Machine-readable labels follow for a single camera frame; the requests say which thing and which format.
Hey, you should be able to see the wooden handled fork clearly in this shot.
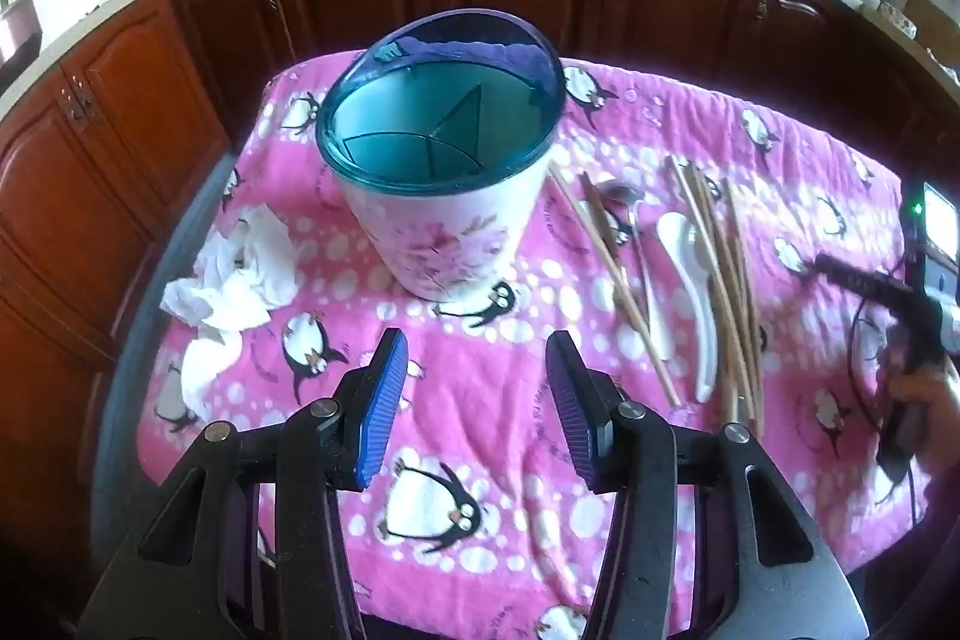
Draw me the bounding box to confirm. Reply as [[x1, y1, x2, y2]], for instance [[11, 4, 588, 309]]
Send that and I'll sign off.
[[577, 171, 653, 326]]

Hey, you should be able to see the white ceramic spoon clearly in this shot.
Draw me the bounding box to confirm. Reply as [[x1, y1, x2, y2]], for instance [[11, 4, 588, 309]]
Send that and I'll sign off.
[[656, 211, 721, 402]]

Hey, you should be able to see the person's right hand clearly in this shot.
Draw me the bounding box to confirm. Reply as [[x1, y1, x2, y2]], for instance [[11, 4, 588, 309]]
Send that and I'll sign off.
[[891, 357, 960, 470]]

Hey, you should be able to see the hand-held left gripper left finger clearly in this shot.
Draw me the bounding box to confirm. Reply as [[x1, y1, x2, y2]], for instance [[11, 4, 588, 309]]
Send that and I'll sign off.
[[75, 326, 410, 640]]

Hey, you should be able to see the white floral utensil holder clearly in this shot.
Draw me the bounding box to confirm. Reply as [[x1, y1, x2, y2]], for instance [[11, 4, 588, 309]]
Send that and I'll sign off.
[[319, 8, 565, 304]]

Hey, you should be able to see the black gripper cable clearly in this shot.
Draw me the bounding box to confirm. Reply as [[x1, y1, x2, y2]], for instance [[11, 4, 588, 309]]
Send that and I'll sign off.
[[846, 295, 912, 506]]

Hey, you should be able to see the metal spoon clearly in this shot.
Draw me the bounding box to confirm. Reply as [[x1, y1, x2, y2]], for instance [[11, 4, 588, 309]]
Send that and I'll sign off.
[[600, 179, 672, 360]]

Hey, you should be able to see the single wooden chopstick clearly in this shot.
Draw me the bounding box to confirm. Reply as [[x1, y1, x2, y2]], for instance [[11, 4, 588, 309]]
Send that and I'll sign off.
[[550, 162, 682, 408]]

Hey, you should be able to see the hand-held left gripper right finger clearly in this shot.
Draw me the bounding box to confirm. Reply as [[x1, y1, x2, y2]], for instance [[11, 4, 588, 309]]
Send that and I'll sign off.
[[545, 331, 871, 640]]

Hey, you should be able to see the crumpled white tissue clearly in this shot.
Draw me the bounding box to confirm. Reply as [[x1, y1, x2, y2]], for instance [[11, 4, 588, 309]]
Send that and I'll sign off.
[[159, 205, 301, 335]]

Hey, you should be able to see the pink penguin print blanket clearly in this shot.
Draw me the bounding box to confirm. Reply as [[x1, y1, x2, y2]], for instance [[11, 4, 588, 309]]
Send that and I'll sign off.
[[139, 51, 927, 640]]

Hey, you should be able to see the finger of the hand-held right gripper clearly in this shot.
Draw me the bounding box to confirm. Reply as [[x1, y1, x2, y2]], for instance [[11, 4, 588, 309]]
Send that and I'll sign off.
[[814, 252, 927, 313]]

